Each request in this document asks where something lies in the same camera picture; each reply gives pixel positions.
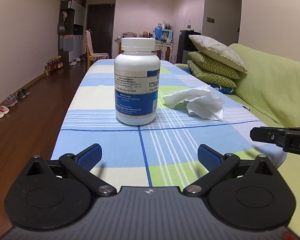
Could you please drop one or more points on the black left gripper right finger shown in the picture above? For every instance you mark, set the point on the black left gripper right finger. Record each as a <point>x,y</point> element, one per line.
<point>270,135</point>

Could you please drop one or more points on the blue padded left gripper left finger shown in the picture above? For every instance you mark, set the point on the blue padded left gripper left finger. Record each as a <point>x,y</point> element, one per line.
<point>79,167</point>

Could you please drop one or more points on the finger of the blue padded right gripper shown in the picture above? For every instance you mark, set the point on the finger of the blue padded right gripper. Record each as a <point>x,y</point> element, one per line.
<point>220,167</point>

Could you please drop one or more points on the white paper towel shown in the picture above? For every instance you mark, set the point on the white paper towel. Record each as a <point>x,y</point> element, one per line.
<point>201,101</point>

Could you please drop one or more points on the white pill bottle blue label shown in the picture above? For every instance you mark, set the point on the white pill bottle blue label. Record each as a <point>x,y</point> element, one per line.
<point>136,77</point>

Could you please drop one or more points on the white booklet with pen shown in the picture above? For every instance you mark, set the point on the white booklet with pen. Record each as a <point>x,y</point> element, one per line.
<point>245,107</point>

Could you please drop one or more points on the green covered sofa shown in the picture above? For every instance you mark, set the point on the green covered sofa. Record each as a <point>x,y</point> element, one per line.
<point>271,88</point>

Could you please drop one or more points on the blue patterned bottom cushion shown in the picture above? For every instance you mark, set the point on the blue patterned bottom cushion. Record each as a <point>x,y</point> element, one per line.
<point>222,89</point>

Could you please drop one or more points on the green patterned lower pillow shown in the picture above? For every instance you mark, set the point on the green patterned lower pillow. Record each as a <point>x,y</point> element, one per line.
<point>209,77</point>

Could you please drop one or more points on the green patterned pillow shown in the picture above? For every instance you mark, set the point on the green patterned pillow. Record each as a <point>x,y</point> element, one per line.
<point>209,77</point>
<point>211,65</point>

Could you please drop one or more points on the green patterned middle pillow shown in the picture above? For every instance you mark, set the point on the green patterned middle pillow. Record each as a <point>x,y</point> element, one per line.
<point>211,65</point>

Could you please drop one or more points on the dark shoes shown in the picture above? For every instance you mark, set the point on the dark shoes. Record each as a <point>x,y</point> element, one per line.
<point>22,93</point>

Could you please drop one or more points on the grey sneakers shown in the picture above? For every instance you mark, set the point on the grey sneakers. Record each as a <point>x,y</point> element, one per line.
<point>10,101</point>

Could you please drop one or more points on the beige embroidered top pillow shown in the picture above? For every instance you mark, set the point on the beige embroidered top pillow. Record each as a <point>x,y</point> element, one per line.
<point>218,51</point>

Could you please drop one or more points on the group of sauce bottles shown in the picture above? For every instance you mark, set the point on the group of sauce bottles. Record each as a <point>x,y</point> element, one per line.
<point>53,64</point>

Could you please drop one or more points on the black mini fridge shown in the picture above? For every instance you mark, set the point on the black mini fridge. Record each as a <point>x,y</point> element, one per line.
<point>185,45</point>

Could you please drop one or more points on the cluttered wooden side table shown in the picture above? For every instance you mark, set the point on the cluttered wooden side table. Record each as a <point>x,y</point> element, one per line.
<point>164,50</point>

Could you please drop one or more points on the blue toaster oven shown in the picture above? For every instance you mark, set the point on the blue toaster oven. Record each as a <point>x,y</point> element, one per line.
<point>166,35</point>

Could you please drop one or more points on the dark entrance door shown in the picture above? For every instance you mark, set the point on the dark entrance door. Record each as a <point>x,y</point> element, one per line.
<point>100,23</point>

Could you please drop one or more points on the tall black white cabinet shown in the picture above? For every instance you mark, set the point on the tall black white cabinet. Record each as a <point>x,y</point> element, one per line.
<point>71,30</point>

